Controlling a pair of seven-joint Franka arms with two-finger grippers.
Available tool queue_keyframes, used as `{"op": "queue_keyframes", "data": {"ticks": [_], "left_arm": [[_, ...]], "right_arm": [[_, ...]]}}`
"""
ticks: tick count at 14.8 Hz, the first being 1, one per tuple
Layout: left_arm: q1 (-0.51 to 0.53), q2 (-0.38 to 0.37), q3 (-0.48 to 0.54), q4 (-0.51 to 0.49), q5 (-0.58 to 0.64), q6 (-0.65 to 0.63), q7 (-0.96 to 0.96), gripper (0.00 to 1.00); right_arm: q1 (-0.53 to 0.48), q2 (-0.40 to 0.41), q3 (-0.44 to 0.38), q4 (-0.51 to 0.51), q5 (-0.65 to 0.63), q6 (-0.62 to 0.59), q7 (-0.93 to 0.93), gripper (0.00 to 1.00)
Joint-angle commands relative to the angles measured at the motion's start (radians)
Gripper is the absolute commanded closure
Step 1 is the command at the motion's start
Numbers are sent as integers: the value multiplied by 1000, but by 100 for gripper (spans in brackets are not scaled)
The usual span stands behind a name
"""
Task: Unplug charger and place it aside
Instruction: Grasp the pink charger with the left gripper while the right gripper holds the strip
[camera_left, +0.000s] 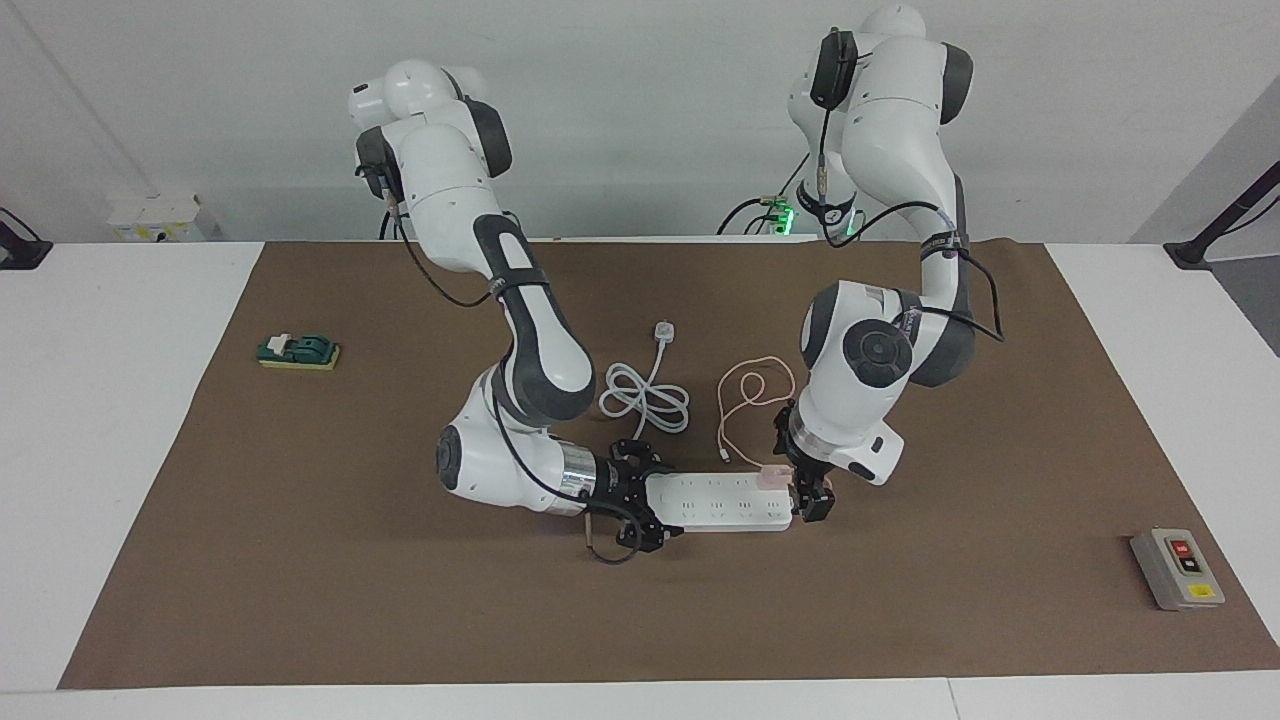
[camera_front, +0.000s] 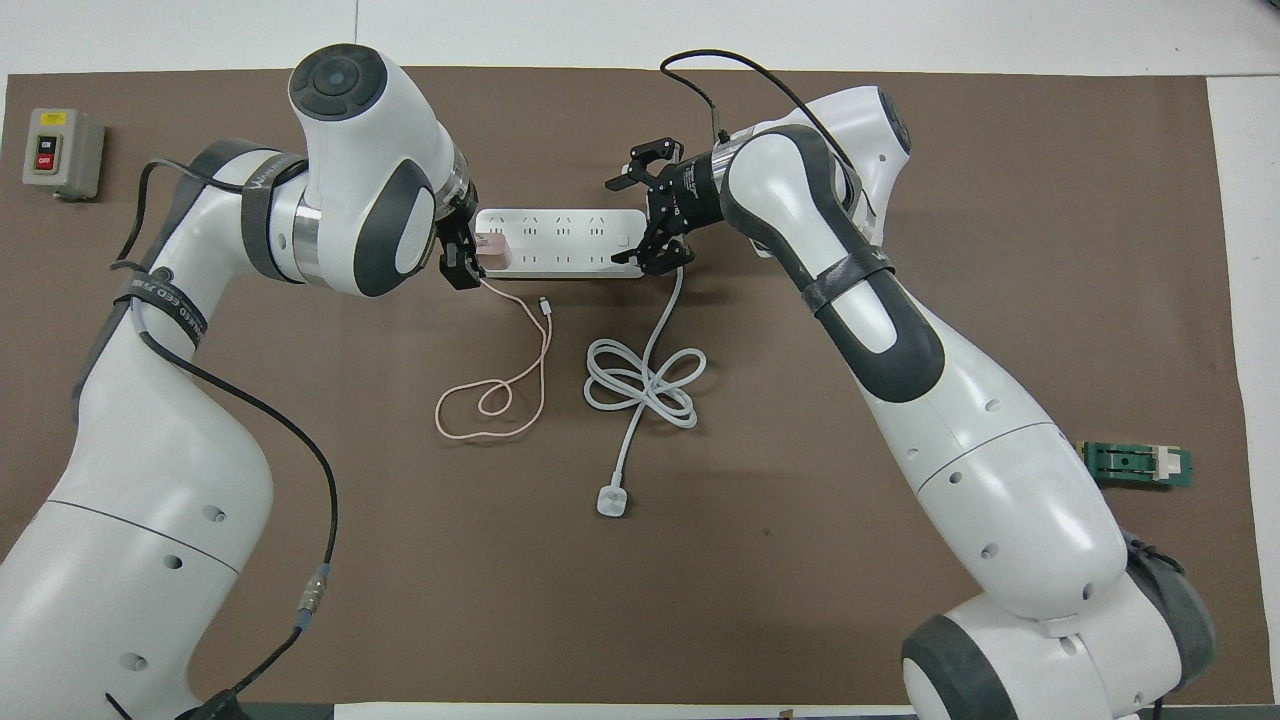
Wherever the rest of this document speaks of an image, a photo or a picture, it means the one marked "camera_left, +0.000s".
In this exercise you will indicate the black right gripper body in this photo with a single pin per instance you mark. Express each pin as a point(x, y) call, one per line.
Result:
point(618, 495)

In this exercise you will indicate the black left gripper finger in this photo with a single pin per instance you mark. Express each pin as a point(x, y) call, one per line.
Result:
point(801, 500)
point(822, 503)

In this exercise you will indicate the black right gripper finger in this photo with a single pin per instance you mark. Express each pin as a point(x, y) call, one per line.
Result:
point(660, 535)
point(658, 463)

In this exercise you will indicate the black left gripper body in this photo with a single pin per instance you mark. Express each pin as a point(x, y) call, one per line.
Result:
point(800, 455)

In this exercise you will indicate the pink charger adapter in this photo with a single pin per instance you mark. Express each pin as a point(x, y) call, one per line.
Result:
point(773, 478)

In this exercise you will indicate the white power strip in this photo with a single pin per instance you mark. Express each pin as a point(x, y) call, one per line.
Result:
point(715, 502)

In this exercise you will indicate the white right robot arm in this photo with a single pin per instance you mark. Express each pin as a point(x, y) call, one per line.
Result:
point(540, 340)

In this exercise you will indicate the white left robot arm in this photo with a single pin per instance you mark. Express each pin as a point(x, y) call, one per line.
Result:
point(880, 130)

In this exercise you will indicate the green lit connector device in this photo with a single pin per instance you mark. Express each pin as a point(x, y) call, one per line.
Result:
point(778, 215)

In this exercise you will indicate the brown table mat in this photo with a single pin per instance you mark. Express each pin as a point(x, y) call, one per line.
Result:
point(400, 600)

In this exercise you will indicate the green circuit board module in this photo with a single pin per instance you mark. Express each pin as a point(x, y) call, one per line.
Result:
point(300, 351)

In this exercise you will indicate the black angled stand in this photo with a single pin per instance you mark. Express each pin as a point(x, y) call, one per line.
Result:
point(1225, 215)

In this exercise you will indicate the white box with yellow label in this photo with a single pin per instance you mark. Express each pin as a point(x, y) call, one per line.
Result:
point(155, 218)

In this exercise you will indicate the black table clamp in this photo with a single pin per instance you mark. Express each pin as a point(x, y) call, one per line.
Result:
point(20, 250)

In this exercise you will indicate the grey on-off switch box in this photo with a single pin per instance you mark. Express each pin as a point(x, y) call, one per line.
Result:
point(1177, 568)

